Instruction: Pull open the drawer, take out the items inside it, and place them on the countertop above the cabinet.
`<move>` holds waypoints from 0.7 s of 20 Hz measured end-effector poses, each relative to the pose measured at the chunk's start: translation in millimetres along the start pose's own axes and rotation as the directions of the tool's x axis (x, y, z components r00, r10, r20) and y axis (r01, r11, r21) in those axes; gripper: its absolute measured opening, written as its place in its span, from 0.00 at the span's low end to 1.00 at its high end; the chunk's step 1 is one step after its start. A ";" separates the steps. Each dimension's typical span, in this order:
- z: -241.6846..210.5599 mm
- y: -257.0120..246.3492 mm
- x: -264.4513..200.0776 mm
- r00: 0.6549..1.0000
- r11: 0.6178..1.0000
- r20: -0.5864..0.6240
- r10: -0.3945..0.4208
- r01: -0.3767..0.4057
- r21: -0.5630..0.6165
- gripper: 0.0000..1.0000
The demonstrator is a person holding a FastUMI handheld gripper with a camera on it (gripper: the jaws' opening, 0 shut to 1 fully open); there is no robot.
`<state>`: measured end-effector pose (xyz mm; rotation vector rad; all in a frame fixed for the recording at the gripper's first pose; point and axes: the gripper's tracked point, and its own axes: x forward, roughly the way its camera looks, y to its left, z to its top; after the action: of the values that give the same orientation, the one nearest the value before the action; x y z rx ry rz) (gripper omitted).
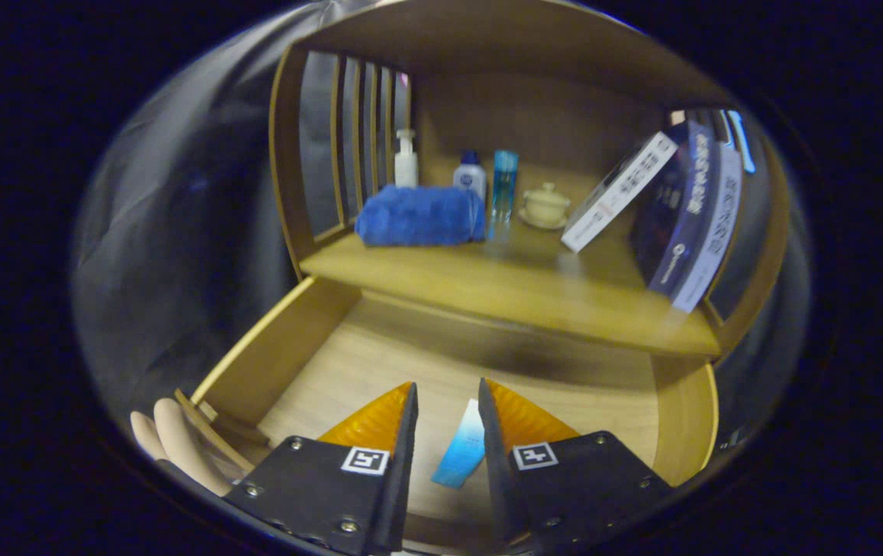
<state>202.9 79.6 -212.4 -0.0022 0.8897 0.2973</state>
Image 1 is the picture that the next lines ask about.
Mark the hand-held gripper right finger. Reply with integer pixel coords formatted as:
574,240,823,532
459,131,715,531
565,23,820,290
478,378,674,556

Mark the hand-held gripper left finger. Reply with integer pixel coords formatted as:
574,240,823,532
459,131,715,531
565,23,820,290
224,381,420,556

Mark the blue white tube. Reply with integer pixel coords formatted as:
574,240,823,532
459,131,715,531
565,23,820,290
431,398,486,490

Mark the wooden drawer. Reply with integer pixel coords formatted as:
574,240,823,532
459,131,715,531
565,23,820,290
175,276,720,553

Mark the wooden countertop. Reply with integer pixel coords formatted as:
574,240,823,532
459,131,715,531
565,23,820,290
299,224,722,358

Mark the blue folded towel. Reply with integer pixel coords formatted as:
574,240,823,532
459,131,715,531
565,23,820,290
354,184,486,248

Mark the beige lidded teacup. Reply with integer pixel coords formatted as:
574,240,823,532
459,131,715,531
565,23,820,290
518,182,572,231

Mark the clear blue bottle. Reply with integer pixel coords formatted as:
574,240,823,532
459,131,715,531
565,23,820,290
488,149,519,242

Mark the white bottle with blue cap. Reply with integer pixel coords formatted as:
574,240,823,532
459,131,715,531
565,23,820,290
453,150,487,198

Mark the white book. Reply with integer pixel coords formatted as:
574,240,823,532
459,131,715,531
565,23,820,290
561,131,678,254

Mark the white pump bottle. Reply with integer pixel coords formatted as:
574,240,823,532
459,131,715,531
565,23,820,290
394,128,419,188

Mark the dark blue book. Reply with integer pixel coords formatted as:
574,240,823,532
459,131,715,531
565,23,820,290
631,120,718,297

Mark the pale lilac book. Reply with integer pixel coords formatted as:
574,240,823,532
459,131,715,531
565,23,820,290
672,143,743,314

